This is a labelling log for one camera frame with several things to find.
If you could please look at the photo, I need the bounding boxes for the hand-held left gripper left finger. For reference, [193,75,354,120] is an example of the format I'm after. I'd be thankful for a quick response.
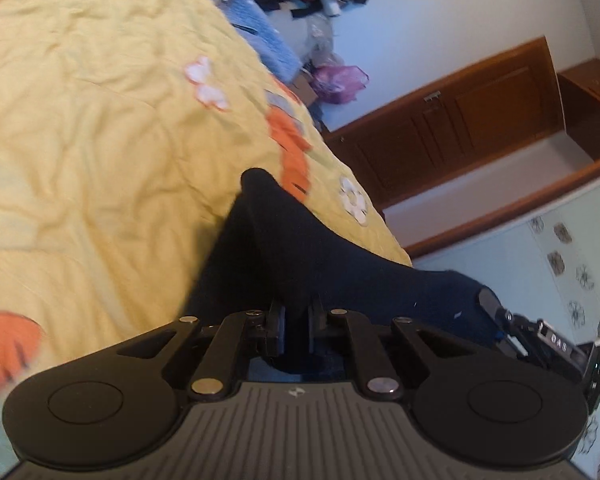
[112,301,287,402]

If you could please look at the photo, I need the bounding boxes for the brown wooden door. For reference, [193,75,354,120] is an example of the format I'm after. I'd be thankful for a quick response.
[325,35,567,209]

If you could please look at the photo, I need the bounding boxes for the navy sock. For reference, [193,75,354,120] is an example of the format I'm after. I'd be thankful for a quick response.
[184,167,502,376]

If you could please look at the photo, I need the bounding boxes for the purple plastic bag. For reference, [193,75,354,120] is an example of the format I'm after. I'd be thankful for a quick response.
[312,64,371,106]

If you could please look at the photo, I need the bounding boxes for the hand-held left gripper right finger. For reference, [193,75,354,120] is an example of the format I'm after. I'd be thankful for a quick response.
[307,300,482,402]

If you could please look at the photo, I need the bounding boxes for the cardboard box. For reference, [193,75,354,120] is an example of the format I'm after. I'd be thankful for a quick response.
[292,71,322,107]

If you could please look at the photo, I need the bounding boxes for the yellow carrot print blanket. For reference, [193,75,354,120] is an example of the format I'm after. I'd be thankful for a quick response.
[0,0,414,456]

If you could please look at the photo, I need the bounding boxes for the blue fleece towel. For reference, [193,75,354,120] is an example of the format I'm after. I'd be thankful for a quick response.
[226,0,304,82]

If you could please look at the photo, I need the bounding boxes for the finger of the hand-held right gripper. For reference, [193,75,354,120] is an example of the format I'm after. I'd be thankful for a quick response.
[478,289,522,357]

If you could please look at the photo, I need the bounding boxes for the clear plastic bag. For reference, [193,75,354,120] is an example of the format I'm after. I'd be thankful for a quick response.
[279,9,342,67]

